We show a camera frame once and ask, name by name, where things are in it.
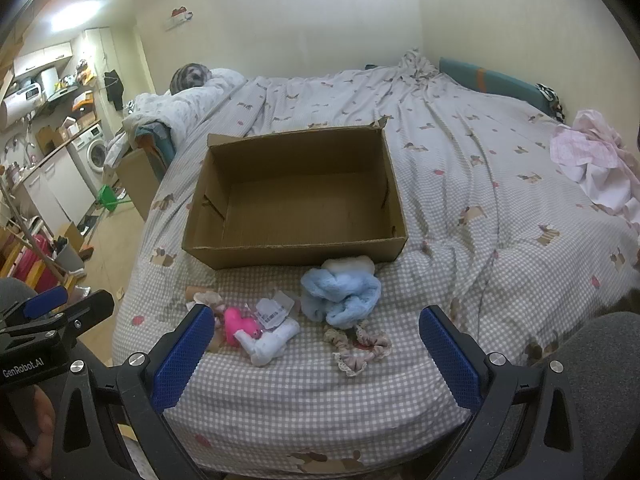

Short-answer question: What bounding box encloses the black hanging bag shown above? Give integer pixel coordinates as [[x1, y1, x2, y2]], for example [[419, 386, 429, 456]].
[[103, 69, 125, 111]]

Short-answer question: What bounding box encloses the person's left hand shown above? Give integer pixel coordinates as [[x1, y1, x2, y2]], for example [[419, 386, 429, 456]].
[[0, 386, 57, 472]]

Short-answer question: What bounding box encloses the person's right leg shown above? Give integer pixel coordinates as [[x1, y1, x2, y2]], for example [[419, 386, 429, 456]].
[[540, 311, 640, 480]]

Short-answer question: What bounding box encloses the light blue fluffy cloth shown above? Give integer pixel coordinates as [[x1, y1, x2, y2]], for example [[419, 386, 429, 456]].
[[300, 266, 382, 330]]

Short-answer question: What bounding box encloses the teal folded blanket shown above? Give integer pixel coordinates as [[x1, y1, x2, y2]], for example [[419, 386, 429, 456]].
[[135, 122, 173, 166]]

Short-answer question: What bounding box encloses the white washing machine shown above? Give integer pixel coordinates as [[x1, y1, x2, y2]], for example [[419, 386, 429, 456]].
[[70, 125, 108, 188]]

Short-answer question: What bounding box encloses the black white patterned cloth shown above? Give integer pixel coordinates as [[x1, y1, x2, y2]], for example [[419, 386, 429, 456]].
[[537, 82, 568, 122]]

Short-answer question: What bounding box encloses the grey trash bin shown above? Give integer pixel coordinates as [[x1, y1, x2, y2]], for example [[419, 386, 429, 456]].
[[52, 240, 86, 275]]

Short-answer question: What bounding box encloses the person's left leg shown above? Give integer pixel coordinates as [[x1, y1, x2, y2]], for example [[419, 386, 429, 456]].
[[0, 277, 42, 311]]

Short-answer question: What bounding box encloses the white rolled quilt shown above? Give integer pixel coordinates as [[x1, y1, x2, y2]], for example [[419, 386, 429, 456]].
[[122, 67, 248, 161]]

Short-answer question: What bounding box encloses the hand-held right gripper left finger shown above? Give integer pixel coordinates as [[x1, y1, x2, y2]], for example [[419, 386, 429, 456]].
[[51, 304, 218, 480]]

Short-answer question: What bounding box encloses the white water heater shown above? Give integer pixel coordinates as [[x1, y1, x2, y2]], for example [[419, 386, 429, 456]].
[[0, 91, 43, 133]]

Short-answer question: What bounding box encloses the grey striped plush cushion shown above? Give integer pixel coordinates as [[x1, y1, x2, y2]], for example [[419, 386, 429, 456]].
[[169, 62, 212, 95]]

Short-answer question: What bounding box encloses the white fluffy cloth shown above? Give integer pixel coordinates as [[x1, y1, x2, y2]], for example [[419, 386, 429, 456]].
[[321, 255, 376, 277]]

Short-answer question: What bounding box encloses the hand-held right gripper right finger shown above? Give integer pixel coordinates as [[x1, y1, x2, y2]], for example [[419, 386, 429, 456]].
[[418, 305, 586, 480]]

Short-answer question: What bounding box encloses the white wall cupboard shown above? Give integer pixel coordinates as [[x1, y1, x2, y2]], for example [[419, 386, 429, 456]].
[[12, 42, 76, 78]]

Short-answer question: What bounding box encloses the pink brown scrunchie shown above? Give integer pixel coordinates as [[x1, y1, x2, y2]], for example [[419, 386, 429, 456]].
[[352, 332, 391, 361]]

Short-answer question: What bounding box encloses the pink heart plush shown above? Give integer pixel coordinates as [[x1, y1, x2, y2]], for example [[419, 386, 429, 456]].
[[223, 306, 262, 347]]

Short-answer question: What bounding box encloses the pile of pink clothes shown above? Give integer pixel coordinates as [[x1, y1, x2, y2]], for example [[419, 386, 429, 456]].
[[550, 109, 640, 233]]

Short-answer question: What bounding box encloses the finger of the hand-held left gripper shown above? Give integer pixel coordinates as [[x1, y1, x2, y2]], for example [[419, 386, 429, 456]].
[[47, 290, 117, 361], [0, 286, 69, 332]]

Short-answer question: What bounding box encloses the tall cardboard box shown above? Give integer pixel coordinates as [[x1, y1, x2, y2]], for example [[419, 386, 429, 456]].
[[116, 147, 166, 221]]

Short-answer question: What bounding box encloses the person's leg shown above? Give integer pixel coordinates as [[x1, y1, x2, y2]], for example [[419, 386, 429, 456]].
[[0, 277, 42, 311], [540, 311, 640, 480]]

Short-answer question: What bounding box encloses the red suitcase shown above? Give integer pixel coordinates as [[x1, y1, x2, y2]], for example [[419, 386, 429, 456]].
[[15, 234, 53, 286]]

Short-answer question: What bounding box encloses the teal pillow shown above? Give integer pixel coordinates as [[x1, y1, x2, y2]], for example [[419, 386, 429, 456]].
[[439, 56, 551, 111]]

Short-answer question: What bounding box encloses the white floor cabinet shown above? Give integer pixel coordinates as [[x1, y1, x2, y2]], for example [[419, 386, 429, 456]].
[[22, 147, 98, 226]]

